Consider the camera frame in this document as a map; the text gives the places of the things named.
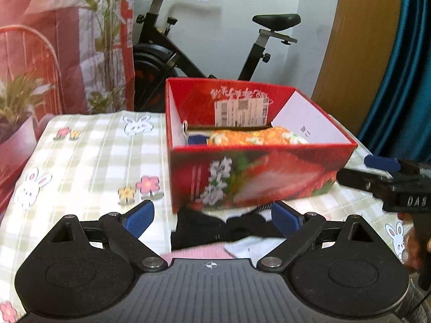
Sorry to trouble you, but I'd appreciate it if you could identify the black glove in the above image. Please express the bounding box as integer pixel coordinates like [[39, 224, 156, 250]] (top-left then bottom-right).
[[170, 208, 283, 251]]

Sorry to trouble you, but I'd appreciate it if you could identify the pink knitted cloth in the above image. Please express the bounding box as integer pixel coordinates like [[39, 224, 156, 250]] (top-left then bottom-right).
[[160, 243, 234, 265]]

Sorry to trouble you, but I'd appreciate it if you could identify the orange floral soft item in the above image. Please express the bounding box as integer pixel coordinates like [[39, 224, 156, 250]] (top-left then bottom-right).
[[207, 126, 308, 147]]

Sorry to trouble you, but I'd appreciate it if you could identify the blue packaged soft item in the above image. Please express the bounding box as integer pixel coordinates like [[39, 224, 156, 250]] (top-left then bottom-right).
[[187, 133, 210, 146]]

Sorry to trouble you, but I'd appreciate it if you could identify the white packaged item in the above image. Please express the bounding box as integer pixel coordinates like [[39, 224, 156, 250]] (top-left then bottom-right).
[[224, 236, 285, 263]]

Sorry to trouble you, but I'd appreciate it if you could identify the person right hand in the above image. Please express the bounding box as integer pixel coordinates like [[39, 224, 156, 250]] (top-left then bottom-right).
[[401, 226, 430, 273]]

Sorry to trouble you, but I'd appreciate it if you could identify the teal curtain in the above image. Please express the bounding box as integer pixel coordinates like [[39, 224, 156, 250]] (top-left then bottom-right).
[[357, 0, 430, 163]]

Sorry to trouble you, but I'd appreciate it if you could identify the green checkered tablecloth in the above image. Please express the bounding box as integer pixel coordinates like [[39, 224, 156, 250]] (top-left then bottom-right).
[[1, 112, 409, 322]]

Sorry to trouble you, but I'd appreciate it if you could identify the red strawberry cardboard box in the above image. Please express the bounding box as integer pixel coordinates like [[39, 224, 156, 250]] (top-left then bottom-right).
[[165, 78, 356, 212]]

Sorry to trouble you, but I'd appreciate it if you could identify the wooden door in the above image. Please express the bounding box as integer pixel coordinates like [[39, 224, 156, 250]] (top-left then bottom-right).
[[312, 0, 401, 134]]

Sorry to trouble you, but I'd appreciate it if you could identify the black exercise bike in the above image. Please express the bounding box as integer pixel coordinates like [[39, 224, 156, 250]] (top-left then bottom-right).
[[132, 0, 302, 113]]

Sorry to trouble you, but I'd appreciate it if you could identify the pink printed backdrop cloth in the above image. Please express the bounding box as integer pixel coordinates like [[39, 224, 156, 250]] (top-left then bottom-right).
[[1, 0, 134, 209]]

